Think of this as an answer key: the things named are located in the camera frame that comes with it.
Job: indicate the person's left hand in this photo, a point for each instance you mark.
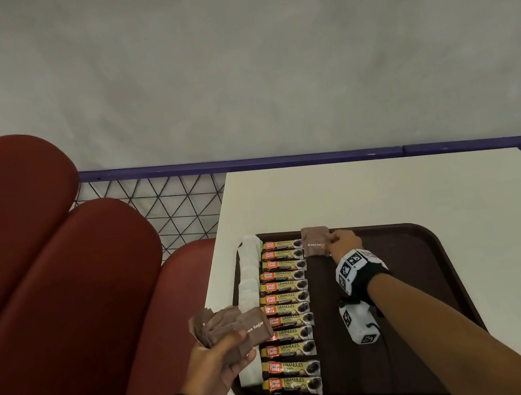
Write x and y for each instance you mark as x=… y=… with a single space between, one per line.
x=207 y=380

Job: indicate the handful of brown sugar packets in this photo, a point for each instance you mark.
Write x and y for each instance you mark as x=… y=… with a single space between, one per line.
x=227 y=323

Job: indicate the white tea bag green tag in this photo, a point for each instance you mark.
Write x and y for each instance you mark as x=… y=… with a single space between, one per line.
x=251 y=242

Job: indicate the person's right forearm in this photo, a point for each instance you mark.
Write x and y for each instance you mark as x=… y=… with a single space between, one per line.
x=441 y=339

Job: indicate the brown paper sugar sachet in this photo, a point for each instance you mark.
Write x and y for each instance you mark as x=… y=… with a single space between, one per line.
x=316 y=240

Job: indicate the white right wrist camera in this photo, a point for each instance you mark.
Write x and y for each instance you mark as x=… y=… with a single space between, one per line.
x=360 y=323

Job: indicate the row of white tea bags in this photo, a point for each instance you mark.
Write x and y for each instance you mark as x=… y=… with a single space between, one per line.
x=249 y=277

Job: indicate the right marker wristband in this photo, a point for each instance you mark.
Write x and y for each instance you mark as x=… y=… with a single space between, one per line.
x=359 y=270

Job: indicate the red padded chair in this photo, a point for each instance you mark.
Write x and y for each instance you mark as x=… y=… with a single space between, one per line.
x=31 y=295

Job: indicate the row of gold coffee sachets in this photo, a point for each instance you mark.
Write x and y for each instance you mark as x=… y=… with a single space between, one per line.
x=283 y=296

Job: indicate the brown plastic tray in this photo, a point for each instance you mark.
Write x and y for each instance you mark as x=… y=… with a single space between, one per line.
x=407 y=289

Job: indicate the person's right hand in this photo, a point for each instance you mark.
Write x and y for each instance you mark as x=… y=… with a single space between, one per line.
x=346 y=241

